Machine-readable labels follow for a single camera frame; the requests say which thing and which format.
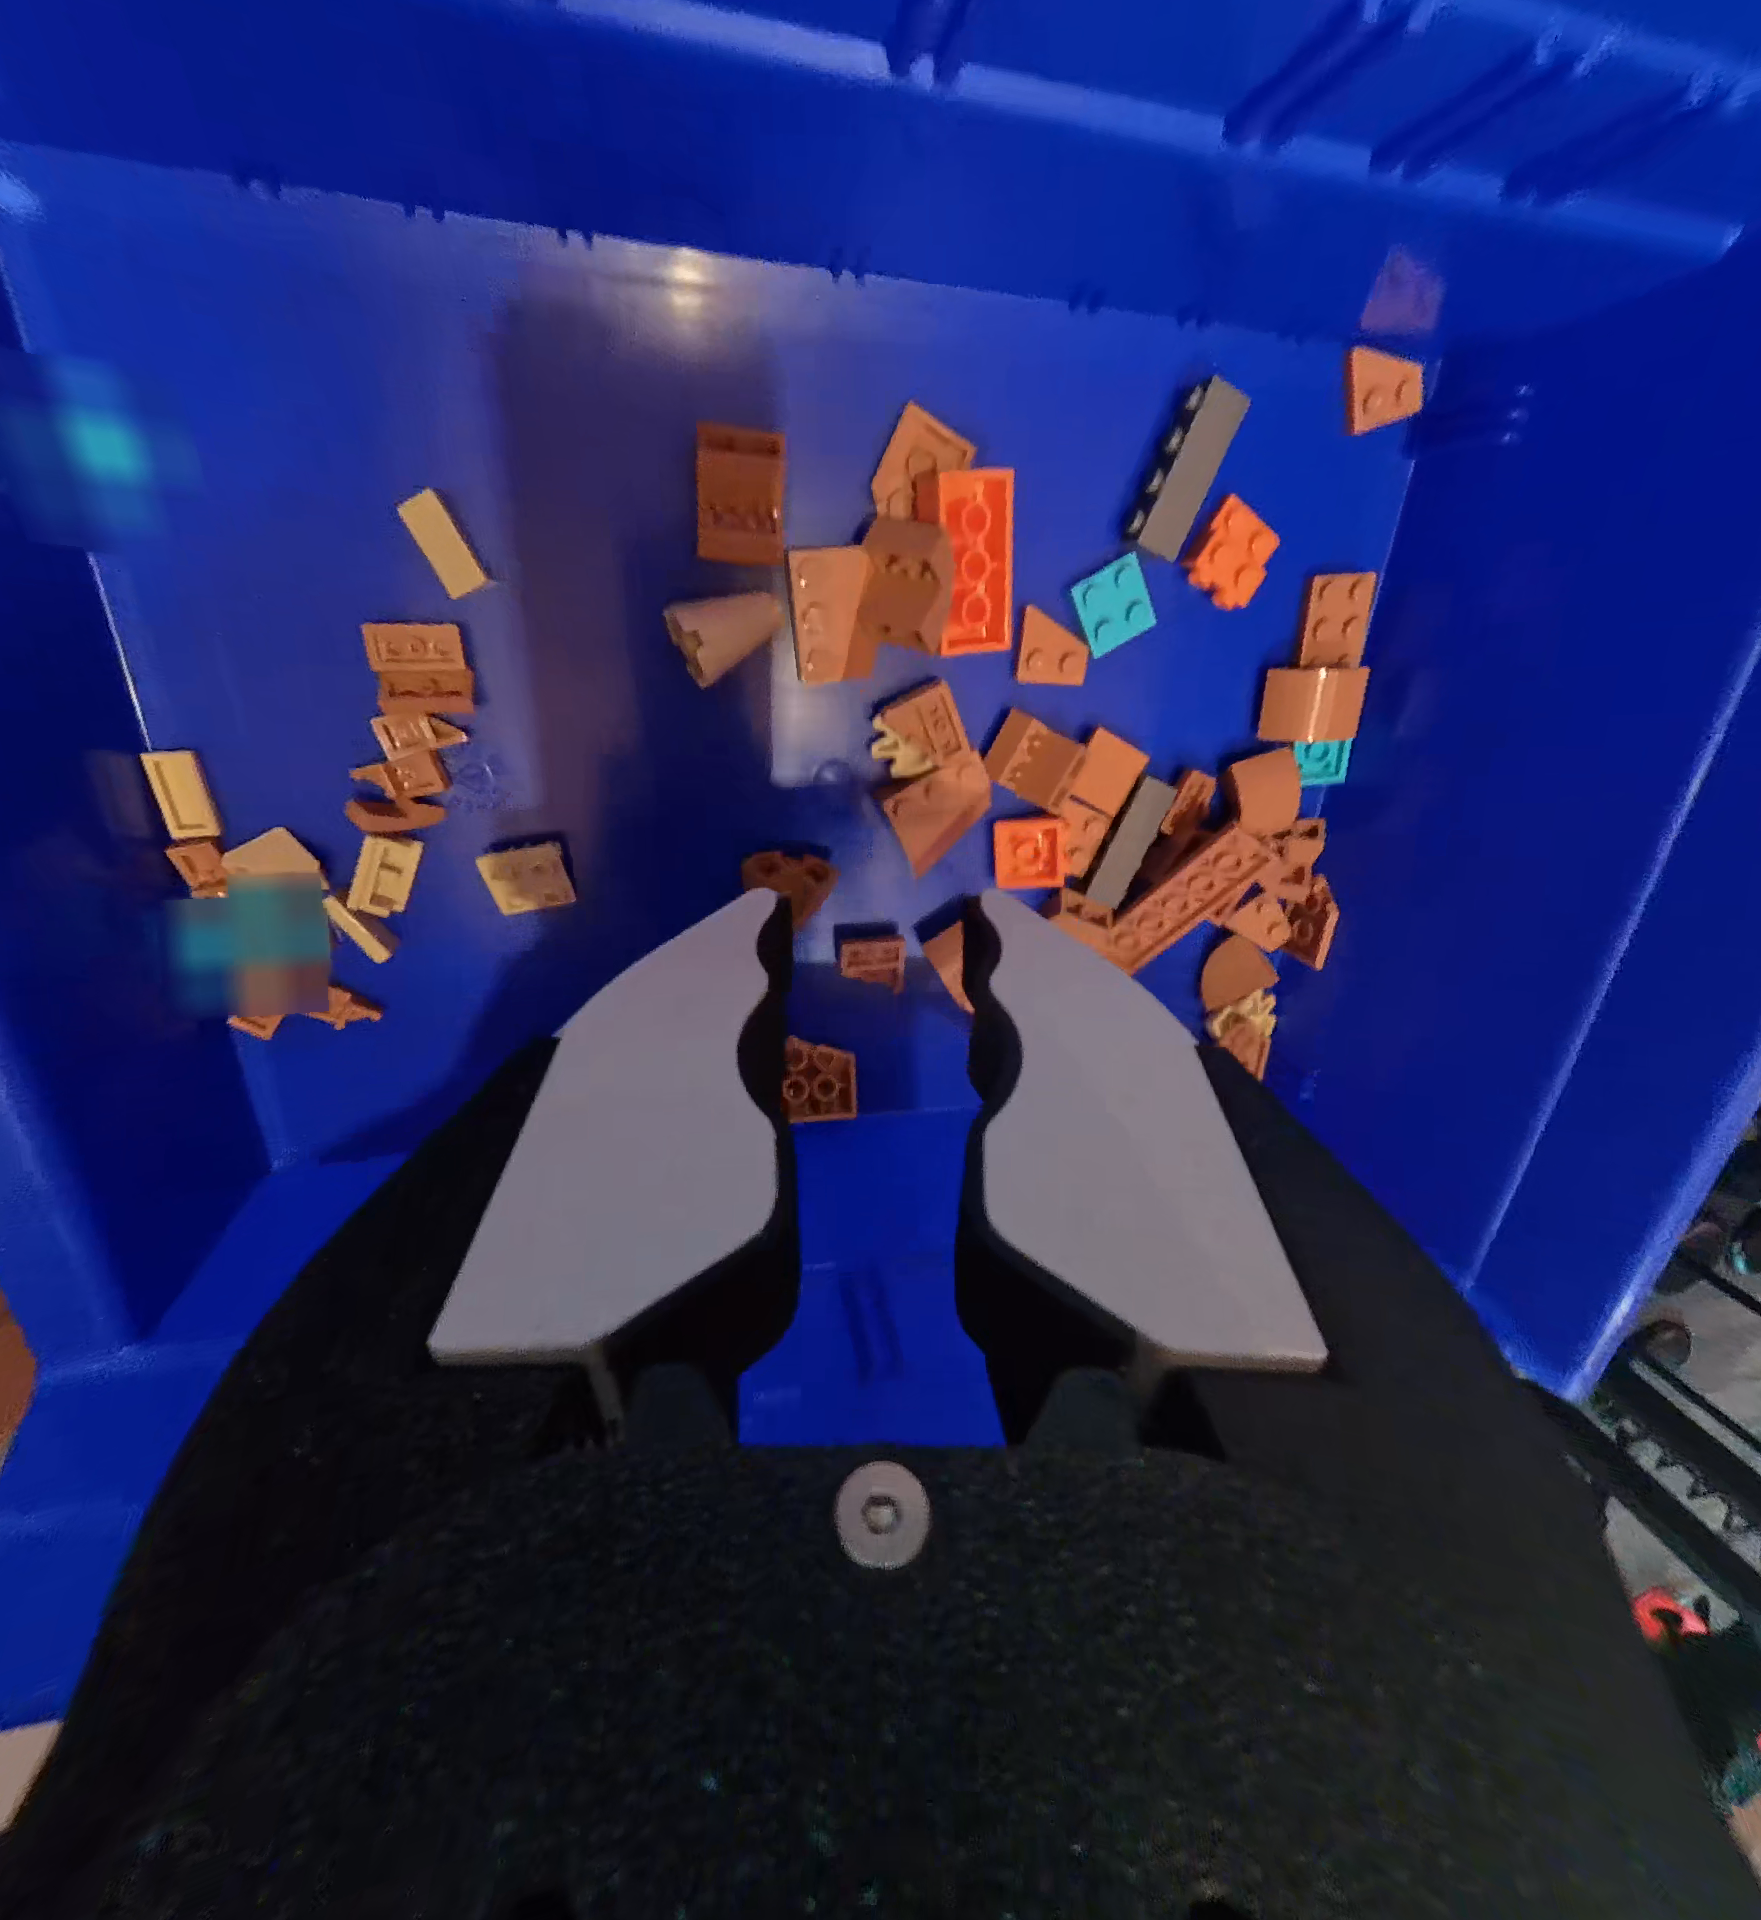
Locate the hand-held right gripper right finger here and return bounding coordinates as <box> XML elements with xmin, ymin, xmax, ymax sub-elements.
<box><xmin>955</xmin><ymin>887</ymin><xmax>1331</xmax><ymax>1427</ymax></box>

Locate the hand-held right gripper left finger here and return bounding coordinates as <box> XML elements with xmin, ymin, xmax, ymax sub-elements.
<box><xmin>427</xmin><ymin>887</ymin><xmax>806</xmax><ymax>1434</ymax></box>

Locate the brown square lego plate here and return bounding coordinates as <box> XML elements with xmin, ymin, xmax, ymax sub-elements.
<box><xmin>783</xmin><ymin>1035</ymin><xmax>861</xmax><ymax>1124</ymax></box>

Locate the pile of brown lego pieces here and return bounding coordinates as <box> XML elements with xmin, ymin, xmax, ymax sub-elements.
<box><xmin>138</xmin><ymin>346</ymin><xmax>1428</xmax><ymax>1085</ymax></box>

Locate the blue plastic bin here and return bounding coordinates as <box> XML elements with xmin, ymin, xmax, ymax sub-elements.
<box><xmin>0</xmin><ymin>0</ymin><xmax>1761</xmax><ymax>1749</ymax></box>

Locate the dark grey lego brick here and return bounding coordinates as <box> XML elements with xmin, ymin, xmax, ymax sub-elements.
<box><xmin>1086</xmin><ymin>775</ymin><xmax>1180</xmax><ymax>909</ymax></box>
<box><xmin>1126</xmin><ymin>373</ymin><xmax>1255</xmax><ymax>568</ymax></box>

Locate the orange long lego plate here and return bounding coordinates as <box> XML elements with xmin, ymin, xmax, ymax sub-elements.
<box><xmin>938</xmin><ymin>464</ymin><xmax>1019</xmax><ymax>660</ymax></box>

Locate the black wire rack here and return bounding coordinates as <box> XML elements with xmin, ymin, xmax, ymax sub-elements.
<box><xmin>1569</xmin><ymin>988</ymin><xmax>1761</xmax><ymax>1920</ymax></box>

